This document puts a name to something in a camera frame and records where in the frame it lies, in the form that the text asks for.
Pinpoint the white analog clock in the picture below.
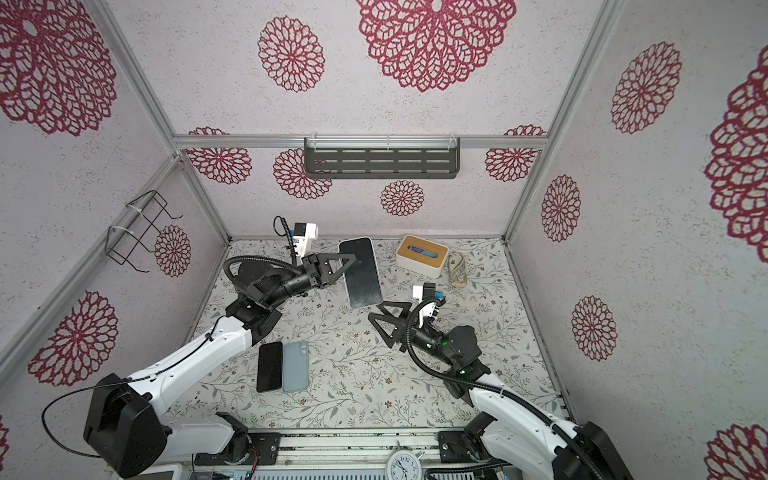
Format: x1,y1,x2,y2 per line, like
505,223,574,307
384,450,424,480

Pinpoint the white tissue box wooden lid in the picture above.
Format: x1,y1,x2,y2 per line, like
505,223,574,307
395,235,450,279

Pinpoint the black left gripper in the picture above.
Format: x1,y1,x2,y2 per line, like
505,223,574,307
265,253,357,308

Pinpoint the large phone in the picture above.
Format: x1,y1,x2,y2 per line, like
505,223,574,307
339,237,383,309

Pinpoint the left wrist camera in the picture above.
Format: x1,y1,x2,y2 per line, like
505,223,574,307
291,222,318,258

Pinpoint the black bare phone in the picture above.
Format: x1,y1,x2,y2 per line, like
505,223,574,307
256,341,283,393

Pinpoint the metal base rail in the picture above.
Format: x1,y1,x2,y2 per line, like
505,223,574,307
137,427,610,480

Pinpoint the light blue phone case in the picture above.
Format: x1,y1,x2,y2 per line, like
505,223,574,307
282,340,310,393

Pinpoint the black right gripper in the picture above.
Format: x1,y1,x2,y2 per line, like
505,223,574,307
376,302,458,372

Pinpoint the black wire wall rack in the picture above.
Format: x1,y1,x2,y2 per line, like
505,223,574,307
103,189,182,274

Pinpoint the white tablet device corner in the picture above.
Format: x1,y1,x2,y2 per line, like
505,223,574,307
130,466,183,480

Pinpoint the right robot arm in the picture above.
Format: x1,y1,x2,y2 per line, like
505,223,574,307
368,297,633,479

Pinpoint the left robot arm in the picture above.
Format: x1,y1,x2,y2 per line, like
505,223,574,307
83,253,356,479

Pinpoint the grey wall shelf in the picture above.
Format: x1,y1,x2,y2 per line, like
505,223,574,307
303,137,461,180

